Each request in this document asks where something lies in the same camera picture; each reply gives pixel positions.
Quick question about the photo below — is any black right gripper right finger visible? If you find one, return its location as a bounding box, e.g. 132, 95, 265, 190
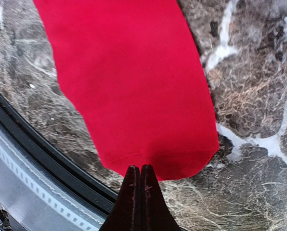
140, 165, 181, 231

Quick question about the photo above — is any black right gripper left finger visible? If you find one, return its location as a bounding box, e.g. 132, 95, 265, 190
101, 166, 141, 231

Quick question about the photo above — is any red Santa face sock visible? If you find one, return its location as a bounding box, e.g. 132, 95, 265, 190
34, 0, 219, 180

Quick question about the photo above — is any black front rail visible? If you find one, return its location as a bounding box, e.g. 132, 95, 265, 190
0, 94, 117, 216

